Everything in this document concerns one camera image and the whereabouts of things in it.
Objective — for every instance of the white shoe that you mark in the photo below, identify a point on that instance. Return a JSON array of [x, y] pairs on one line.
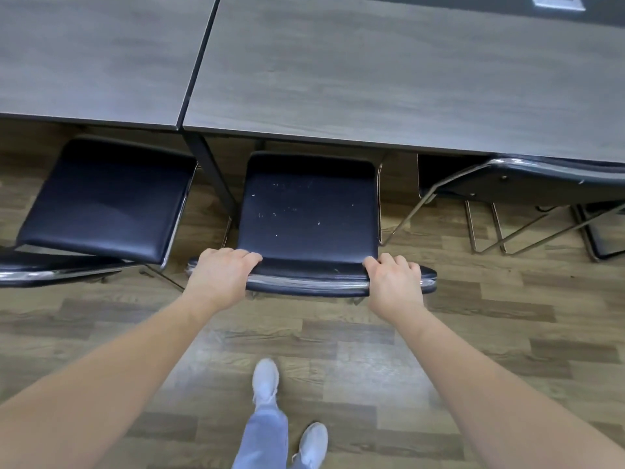
[[313, 444], [266, 381]]

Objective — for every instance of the person's left forearm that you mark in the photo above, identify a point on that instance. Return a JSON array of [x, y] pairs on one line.
[[107, 380]]

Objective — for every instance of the light blue jeans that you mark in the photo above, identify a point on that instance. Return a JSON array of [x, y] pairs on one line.
[[261, 439]]

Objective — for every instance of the black scuffed chrome frame chair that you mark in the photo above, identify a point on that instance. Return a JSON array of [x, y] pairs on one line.
[[310, 214]]

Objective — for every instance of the silver table socket panel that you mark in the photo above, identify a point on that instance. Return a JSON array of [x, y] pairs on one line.
[[557, 1]]

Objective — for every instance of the person's right forearm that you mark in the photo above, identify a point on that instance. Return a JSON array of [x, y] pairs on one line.
[[488, 390]]

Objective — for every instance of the person's left hand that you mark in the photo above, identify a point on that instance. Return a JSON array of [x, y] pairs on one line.
[[219, 280]]

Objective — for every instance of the person's right hand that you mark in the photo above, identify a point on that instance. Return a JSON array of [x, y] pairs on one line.
[[396, 288]]

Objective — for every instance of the person's right fingers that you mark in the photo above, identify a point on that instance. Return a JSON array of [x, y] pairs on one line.
[[390, 264]]

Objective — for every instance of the white right shoe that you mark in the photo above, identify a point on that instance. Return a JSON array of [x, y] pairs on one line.
[[313, 444]]

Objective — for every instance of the person's left fingers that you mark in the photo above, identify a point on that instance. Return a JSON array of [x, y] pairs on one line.
[[234, 257]]

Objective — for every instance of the white left shoe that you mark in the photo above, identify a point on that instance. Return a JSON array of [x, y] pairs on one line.
[[266, 381]]

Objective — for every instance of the black metal table leg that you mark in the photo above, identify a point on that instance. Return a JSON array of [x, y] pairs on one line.
[[212, 175]]

